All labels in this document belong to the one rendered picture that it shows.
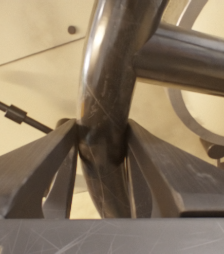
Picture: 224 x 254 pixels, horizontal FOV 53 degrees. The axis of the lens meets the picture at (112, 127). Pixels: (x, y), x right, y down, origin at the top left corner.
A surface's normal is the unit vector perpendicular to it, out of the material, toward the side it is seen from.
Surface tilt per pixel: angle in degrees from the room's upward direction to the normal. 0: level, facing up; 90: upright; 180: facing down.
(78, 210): 0
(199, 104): 96
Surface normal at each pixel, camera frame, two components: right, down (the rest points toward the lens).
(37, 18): 0.02, 0.58
